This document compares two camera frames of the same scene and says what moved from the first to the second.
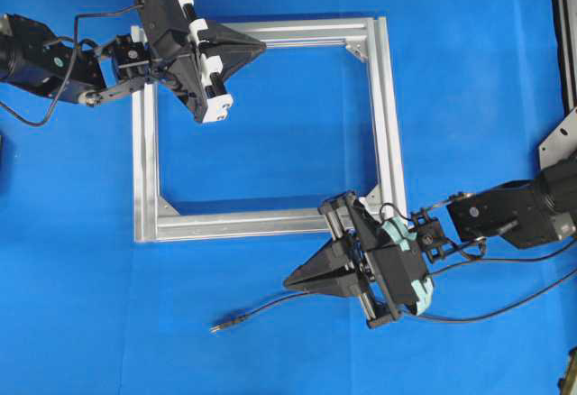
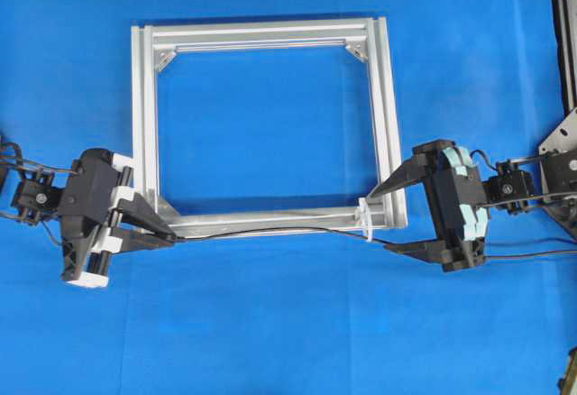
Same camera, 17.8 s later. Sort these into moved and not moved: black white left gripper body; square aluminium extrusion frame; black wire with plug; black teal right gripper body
Moved: black teal right gripper body; black white left gripper body; black wire with plug
Not moved: square aluminium extrusion frame
